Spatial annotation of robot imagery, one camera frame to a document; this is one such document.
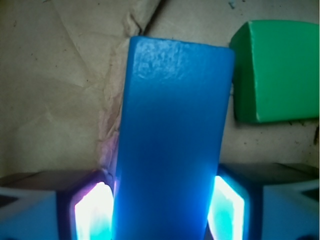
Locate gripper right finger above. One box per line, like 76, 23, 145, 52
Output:
205, 163, 320, 240

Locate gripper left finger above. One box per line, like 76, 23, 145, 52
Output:
0, 169, 114, 240

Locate blue rectangular block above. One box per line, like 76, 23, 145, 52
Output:
112, 36, 235, 240

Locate green rectangular block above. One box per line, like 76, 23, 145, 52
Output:
229, 20, 320, 124

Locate brown paper bag tray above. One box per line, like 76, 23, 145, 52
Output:
0, 0, 320, 176

